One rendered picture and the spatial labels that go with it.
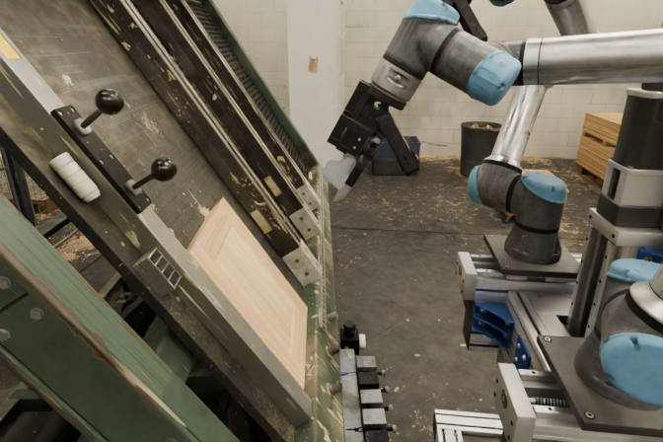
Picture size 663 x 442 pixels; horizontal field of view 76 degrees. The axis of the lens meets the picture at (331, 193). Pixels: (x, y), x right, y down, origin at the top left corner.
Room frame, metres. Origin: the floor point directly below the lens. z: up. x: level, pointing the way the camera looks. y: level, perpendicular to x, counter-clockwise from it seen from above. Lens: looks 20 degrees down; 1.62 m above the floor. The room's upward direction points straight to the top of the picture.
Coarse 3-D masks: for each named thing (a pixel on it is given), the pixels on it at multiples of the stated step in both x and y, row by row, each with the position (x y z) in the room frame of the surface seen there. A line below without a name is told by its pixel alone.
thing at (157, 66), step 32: (96, 0) 1.15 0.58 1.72; (128, 0) 1.21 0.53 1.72; (128, 32) 1.15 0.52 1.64; (160, 64) 1.16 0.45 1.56; (160, 96) 1.16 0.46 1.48; (192, 96) 1.17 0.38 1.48; (192, 128) 1.16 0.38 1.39; (224, 160) 1.16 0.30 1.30; (256, 192) 1.16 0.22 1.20; (288, 224) 1.20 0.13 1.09; (288, 256) 1.16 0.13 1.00
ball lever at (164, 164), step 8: (160, 160) 0.61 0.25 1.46; (168, 160) 0.61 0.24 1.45; (152, 168) 0.60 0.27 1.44; (160, 168) 0.60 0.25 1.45; (168, 168) 0.60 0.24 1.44; (176, 168) 0.62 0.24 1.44; (152, 176) 0.63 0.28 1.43; (160, 176) 0.60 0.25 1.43; (168, 176) 0.60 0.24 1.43; (128, 184) 0.66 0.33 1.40; (136, 184) 0.65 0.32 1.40; (136, 192) 0.66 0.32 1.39
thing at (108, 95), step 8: (96, 96) 0.60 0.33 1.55; (104, 96) 0.60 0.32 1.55; (112, 96) 0.60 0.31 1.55; (120, 96) 0.62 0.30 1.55; (96, 104) 0.60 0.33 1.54; (104, 104) 0.60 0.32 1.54; (112, 104) 0.60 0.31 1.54; (120, 104) 0.61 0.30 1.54; (96, 112) 0.63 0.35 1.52; (104, 112) 0.61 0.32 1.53; (112, 112) 0.61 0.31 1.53; (80, 120) 0.66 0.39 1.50; (88, 120) 0.64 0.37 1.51; (80, 128) 0.66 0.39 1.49; (88, 128) 0.66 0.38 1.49
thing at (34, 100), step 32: (0, 32) 0.68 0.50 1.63; (0, 64) 0.64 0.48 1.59; (32, 96) 0.64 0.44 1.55; (32, 128) 0.64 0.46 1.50; (128, 224) 0.64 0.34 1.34; (160, 224) 0.68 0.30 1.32; (192, 288) 0.64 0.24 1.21; (224, 320) 0.65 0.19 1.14; (256, 352) 0.65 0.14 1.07; (288, 384) 0.67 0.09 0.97; (288, 416) 0.65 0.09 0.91
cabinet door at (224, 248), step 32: (224, 224) 0.94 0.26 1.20; (192, 256) 0.73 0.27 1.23; (224, 256) 0.85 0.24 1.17; (256, 256) 0.98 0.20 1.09; (224, 288) 0.75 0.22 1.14; (256, 288) 0.87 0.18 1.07; (288, 288) 1.02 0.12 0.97; (256, 320) 0.77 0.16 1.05; (288, 320) 0.90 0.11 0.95; (288, 352) 0.79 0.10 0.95
